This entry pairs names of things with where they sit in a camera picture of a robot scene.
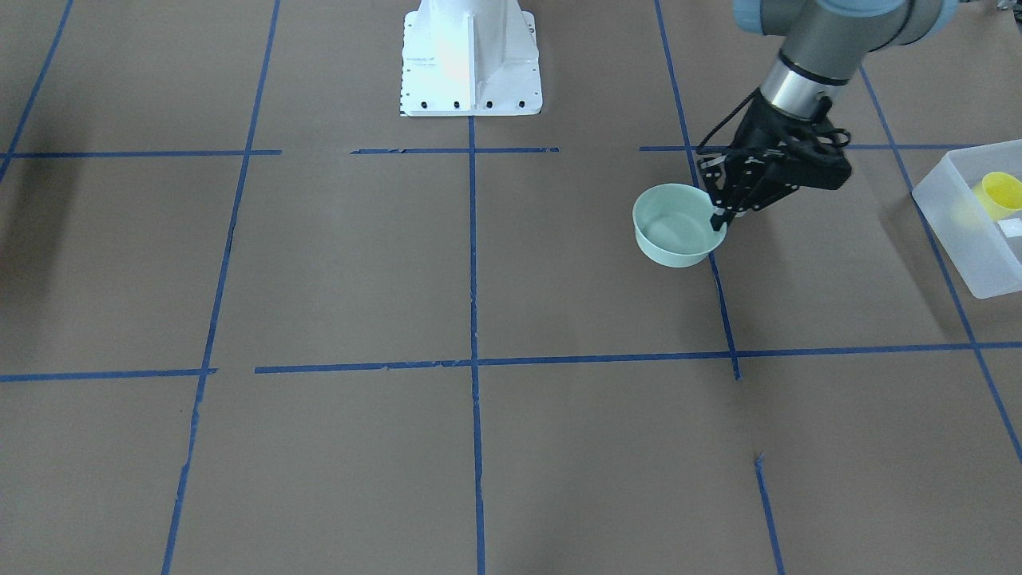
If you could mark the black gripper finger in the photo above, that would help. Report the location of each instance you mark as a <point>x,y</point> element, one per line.
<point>722,217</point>

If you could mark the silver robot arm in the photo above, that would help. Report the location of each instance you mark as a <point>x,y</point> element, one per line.
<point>823,45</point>

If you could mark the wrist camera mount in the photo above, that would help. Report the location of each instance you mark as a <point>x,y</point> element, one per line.
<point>816,155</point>

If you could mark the yellow plastic cup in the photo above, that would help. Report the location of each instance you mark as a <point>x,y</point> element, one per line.
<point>999,194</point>

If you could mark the mint green bowl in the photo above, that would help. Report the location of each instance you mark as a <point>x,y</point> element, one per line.
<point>672,225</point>

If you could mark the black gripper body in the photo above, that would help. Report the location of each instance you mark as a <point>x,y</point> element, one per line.
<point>757,128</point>

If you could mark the white camera pedestal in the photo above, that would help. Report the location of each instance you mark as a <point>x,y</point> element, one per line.
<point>470,59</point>

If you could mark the clear plastic storage box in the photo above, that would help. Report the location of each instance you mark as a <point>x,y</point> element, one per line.
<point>985,252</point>

